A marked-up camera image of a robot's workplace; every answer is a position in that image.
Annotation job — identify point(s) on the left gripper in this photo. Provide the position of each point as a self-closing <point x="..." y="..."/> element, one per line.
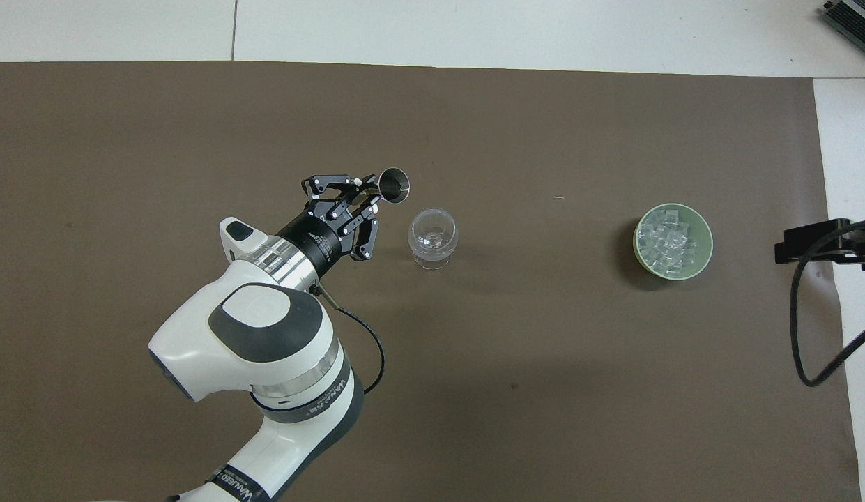
<point x="319" y="238"/>

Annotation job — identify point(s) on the steel measuring jigger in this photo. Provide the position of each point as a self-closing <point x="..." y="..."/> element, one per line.
<point x="395" y="185"/>

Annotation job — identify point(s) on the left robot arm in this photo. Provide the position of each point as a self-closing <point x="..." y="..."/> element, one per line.
<point x="261" y="331"/>

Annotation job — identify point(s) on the clear ice cube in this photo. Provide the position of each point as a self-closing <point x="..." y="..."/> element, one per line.
<point x="654" y="236"/>
<point x="671" y="263"/>
<point x="672" y="218"/>
<point x="676" y="241"/>

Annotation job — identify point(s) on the clear stemless glass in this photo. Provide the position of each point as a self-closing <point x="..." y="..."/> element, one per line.
<point x="432" y="240"/>

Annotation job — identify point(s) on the green bowl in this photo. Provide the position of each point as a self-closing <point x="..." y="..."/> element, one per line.
<point x="640" y="252"/>

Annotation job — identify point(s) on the black stand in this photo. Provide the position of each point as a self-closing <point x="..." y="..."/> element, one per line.
<point x="833" y="242"/>

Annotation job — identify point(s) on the grey ribbed device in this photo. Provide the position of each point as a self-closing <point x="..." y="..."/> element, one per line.
<point x="856" y="15"/>

